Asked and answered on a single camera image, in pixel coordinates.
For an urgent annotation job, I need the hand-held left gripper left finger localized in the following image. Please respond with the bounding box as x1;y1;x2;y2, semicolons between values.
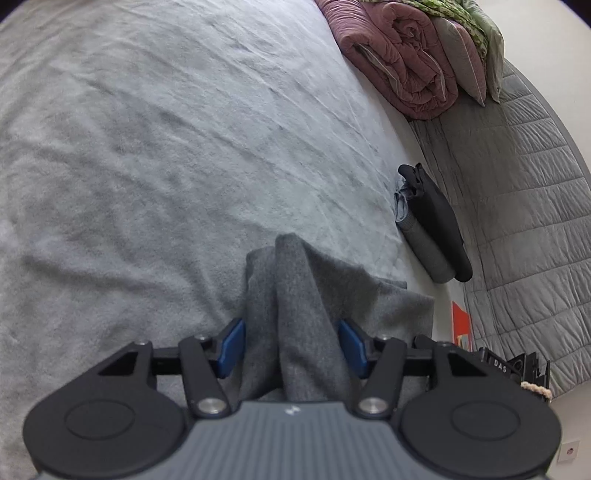
97;318;246;418

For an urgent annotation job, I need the pale grey quilt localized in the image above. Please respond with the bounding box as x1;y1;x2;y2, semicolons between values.
462;0;505;103

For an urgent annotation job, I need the beige braided cord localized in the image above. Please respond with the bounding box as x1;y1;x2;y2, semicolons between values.
521;381;553;403

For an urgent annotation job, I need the black folded garment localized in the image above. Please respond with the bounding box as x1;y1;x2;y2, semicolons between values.
398;162;474;282

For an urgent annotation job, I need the red paper sheet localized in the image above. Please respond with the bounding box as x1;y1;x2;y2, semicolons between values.
451;301;472;352

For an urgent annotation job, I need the green patterned blanket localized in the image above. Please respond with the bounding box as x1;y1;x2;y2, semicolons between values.
406;0;490;61

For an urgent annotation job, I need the grey t-shirt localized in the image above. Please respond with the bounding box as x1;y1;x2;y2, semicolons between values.
238;233;435;402

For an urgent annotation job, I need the grey quilted headboard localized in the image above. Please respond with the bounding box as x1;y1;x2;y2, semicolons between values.
406;58;591;400

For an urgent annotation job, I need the grey pillow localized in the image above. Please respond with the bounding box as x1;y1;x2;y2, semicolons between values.
431;16;489;106

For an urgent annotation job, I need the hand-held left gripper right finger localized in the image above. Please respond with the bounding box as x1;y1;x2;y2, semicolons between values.
338;319;485;418

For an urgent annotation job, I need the pink folded quilt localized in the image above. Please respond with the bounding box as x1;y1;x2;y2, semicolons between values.
316;0;462;121

